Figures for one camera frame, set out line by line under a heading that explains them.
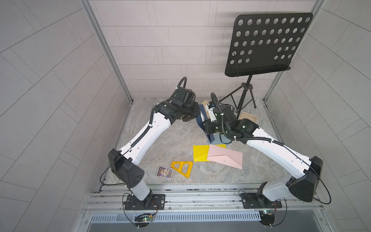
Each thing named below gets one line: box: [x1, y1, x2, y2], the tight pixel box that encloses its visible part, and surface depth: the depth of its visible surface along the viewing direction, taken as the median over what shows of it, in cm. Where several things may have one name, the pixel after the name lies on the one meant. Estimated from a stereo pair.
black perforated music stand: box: [218, 12, 314, 119], surface depth 68 cm
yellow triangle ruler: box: [171, 161, 194, 179], surface depth 84 cm
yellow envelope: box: [193, 144, 227, 162], surface depth 89 cm
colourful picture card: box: [156, 165, 174, 180], surface depth 80 cm
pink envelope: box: [206, 144, 243, 170], surface depth 87 cm
